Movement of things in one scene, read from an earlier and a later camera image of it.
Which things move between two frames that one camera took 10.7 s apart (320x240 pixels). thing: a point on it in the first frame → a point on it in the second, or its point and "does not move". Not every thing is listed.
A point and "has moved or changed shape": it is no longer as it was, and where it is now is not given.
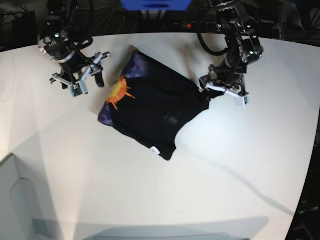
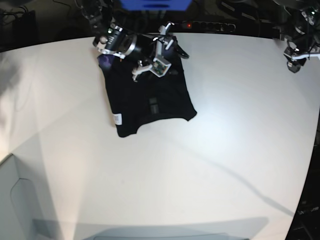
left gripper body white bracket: (78, 87) → (160, 65)
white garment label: (155, 150) → (118, 118)
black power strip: (194, 26) does not move
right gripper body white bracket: (241, 100) → (313, 55)
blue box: (156, 5) does not move
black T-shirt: (150, 102) has moved or changed shape
